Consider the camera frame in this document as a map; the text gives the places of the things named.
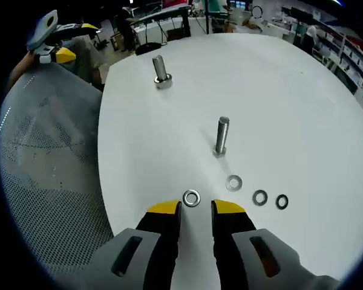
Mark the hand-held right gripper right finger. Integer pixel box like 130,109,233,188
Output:
211,199,324,290

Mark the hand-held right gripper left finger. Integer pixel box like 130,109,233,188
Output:
110,199,182,290

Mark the dark metal washer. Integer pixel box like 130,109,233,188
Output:
252,189,269,207
275,193,290,210

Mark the silver metal washer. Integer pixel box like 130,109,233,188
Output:
182,188,201,208
224,173,243,192

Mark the short thick threaded stud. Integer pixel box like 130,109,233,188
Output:
151,54,174,91

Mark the long thin threaded stud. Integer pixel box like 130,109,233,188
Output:
212,116,231,159

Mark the black rounded object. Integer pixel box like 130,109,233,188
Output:
134,42,163,56

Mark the grey mesh office chair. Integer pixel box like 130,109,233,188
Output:
0,63,115,274

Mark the white storage shelving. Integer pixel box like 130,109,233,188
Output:
319,25,363,121

